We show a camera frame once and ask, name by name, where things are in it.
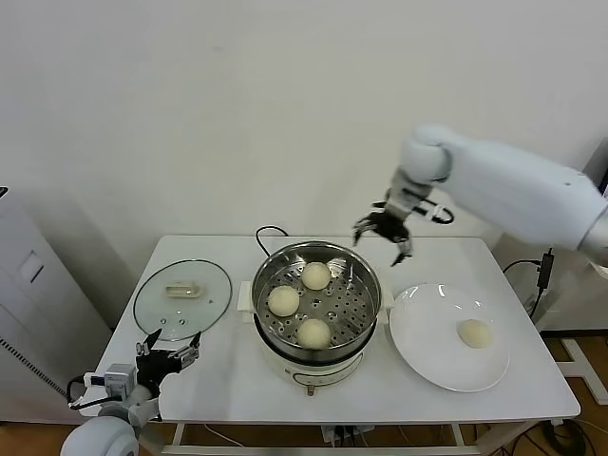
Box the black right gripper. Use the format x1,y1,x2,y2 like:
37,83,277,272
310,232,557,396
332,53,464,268
351,204,415,268

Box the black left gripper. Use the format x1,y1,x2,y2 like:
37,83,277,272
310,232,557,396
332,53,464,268
135,328,202,398

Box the glass lid with cream handle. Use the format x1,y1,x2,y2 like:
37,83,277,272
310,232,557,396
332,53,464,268
131,258,233,343

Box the white steamed baozi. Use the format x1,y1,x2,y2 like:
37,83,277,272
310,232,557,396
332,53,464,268
296,317,333,351
456,318,494,349
300,261,331,292
266,285,301,318

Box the stainless steel steamer basket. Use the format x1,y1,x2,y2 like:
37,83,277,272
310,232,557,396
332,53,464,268
250,241,382,361

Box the white round plate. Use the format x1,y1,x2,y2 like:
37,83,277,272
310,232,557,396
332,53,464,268
388,283,510,393

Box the white floor cabinet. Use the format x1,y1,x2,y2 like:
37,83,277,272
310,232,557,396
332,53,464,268
0,184,115,424

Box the cream electric cooker base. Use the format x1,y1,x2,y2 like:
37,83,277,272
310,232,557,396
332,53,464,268
236,279,394,398

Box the white power strip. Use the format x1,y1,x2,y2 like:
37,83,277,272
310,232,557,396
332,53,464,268
320,425,374,447

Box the white side desk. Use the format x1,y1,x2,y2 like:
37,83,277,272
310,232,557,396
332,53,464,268
558,258,608,405

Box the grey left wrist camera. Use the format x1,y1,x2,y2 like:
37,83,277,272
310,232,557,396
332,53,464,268
102,363,137,398

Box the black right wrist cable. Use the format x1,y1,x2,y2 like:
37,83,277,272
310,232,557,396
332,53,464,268
420,199,455,225

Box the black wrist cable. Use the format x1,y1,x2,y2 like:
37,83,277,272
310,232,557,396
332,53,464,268
66,372,108,412
420,199,455,225

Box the white cable under table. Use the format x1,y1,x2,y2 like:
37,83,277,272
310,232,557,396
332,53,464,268
203,424,257,446

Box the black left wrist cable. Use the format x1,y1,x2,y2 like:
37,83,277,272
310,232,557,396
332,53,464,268
66,372,108,412

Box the black cooker power cable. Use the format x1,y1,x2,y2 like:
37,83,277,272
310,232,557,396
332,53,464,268
255,226,290,260

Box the white table frame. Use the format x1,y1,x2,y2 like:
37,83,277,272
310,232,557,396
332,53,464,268
161,420,481,456

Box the black power adapter cable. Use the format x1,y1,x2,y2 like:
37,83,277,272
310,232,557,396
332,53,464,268
502,249,555,318

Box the black floor cables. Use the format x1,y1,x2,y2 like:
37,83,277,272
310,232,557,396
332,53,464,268
522,420,590,452

